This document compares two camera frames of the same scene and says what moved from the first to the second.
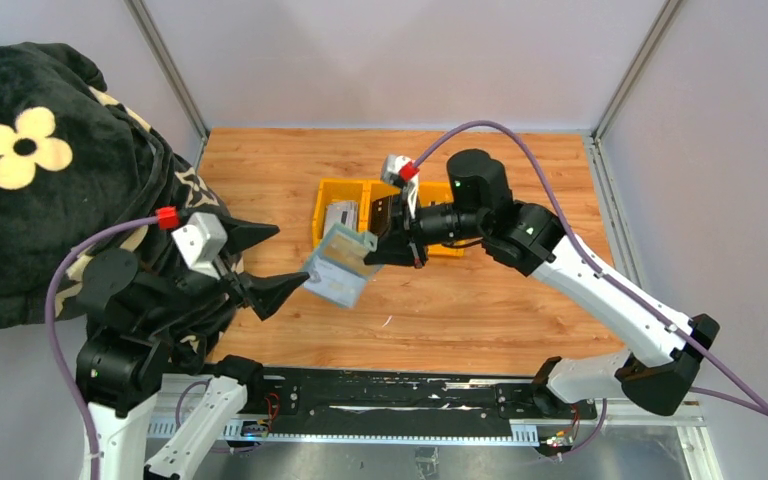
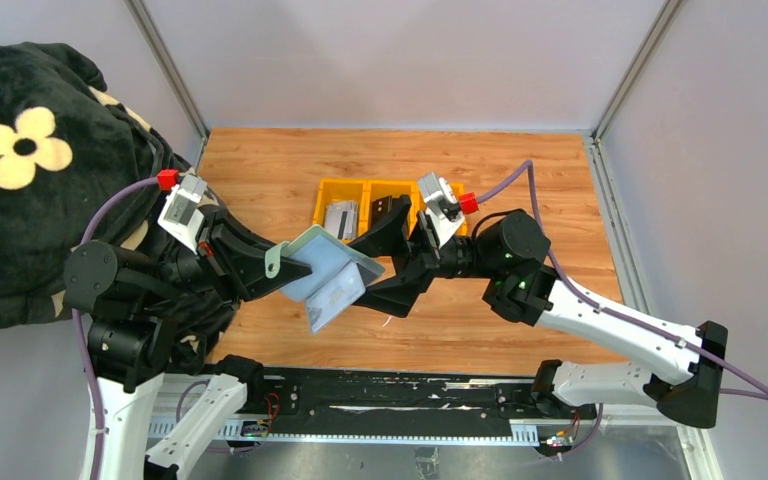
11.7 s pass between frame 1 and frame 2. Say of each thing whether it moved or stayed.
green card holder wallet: moved
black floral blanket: stayed
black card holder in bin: stayed
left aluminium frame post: stayed
